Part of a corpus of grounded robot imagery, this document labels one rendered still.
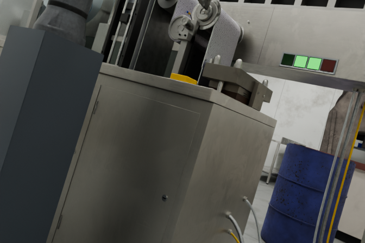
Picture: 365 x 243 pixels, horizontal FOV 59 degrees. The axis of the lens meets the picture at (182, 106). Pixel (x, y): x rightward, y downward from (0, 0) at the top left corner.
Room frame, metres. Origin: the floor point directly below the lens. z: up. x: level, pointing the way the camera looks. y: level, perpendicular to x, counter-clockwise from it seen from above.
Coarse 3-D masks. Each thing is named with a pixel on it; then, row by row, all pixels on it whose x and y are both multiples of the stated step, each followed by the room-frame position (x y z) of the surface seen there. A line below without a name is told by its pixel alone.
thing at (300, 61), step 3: (297, 57) 1.48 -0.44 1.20; (300, 57) 1.48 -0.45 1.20; (303, 57) 1.47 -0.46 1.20; (306, 57) 1.46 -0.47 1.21; (297, 60) 1.48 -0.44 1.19; (300, 60) 1.47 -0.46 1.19; (303, 60) 1.47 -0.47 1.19; (306, 60) 1.46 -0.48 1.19; (294, 63) 1.49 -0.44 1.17; (297, 63) 1.48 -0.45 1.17; (300, 63) 1.47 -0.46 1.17; (303, 63) 1.47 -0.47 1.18; (297, 66) 1.48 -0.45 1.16; (300, 66) 1.47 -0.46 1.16; (303, 66) 1.46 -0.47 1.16
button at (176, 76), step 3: (171, 75) 1.12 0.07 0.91; (174, 75) 1.11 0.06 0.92; (177, 75) 1.11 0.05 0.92; (180, 75) 1.10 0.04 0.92; (183, 75) 1.10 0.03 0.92; (171, 78) 1.12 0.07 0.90; (174, 78) 1.11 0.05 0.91; (177, 78) 1.11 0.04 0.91; (180, 78) 1.10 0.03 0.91; (183, 78) 1.09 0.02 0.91; (186, 78) 1.09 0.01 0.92; (189, 78) 1.10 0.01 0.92; (186, 81) 1.09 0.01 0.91; (189, 81) 1.10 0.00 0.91; (192, 81) 1.12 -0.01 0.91; (195, 81) 1.13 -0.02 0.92; (195, 84) 1.13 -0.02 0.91
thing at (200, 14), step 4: (200, 8) 1.41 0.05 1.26; (196, 12) 1.42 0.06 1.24; (200, 12) 1.41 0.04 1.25; (208, 12) 1.38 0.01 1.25; (212, 12) 1.39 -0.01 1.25; (200, 16) 1.40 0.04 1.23; (204, 16) 1.39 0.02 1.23; (208, 16) 1.38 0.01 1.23; (200, 20) 1.41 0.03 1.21; (204, 20) 1.40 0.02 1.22
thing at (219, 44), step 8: (216, 32) 1.40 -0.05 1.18; (216, 40) 1.42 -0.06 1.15; (224, 40) 1.47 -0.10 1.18; (208, 48) 1.38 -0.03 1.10; (216, 48) 1.44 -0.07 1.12; (224, 48) 1.49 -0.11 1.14; (232, 48) 1.55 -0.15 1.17; (208, 56) 1.40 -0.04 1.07; (224, 56) 1.51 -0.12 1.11; (232, 56) 1.57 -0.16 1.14; (224, 64) 1.53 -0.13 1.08
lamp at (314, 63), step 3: (309, 60) 1.45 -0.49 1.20; (312, 60) 1.45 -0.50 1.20; (315, 60) 1.44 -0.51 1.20; (318, 60) 1.43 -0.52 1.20; (309, 63) 1.45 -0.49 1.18; (312, 63) 1.44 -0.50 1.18; (315, 63) 1.44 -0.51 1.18; (318, 63) 1.43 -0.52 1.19; (309, 66) 1.45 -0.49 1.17; (312, 66) 1.44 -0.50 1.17; (315, 66) 1.43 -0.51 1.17; (318, 66) 1.43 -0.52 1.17
